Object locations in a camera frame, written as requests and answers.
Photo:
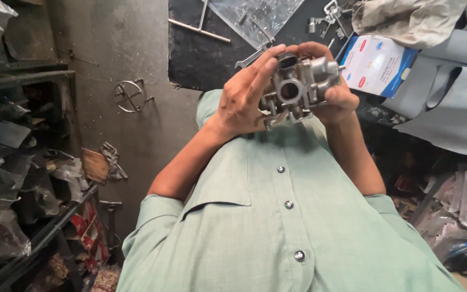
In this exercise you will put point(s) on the person's right hand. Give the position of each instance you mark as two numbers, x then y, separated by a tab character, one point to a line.
341	106

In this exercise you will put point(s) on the person's left hand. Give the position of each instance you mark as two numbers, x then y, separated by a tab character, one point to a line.
237	105

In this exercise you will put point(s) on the person's left fingers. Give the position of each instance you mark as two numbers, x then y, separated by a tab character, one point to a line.
264	65

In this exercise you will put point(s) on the silver metal carburetor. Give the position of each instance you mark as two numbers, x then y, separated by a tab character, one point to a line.
298	87

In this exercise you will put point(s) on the silver open-end wrench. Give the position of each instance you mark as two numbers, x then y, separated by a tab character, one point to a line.
251	57

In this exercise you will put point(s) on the clear plastic bag with tools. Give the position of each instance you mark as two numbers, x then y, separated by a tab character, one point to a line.
258	12

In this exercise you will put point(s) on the small silver socket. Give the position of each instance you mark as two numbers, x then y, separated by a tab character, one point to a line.
311	25

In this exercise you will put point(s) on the black rubber mat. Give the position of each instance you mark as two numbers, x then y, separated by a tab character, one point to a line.
201	61

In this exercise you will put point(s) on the silver T-shaped metal bar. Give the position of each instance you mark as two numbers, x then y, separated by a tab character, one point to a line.
199	29

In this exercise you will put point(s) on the cluster of small metal parts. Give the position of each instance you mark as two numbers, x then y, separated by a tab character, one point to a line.
330	16

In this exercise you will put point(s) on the white and blue cardboard box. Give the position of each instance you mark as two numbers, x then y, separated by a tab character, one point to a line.
375	65

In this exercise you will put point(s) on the beige crumpled cloth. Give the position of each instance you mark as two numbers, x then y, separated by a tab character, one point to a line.
408	20

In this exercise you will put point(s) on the person's light green shirt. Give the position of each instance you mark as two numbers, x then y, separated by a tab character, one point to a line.
282	227

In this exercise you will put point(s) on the crumpled grey plastic wrapper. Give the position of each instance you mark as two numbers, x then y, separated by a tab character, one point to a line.
112	160

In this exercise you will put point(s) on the thin metal rod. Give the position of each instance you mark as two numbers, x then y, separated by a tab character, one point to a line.
77	57

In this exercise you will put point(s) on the brown wooden piece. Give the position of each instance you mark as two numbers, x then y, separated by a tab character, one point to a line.
95	165

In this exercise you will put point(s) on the grey seat cover sheet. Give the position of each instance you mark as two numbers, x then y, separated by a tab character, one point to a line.
460	105

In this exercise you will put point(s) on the heap of plastic packets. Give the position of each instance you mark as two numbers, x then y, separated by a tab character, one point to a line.
456	211

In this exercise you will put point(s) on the red and white packets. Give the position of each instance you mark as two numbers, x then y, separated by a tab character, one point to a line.
89	239

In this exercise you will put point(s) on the metal shelf rack with parts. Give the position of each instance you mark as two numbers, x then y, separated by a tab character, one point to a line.
10	142

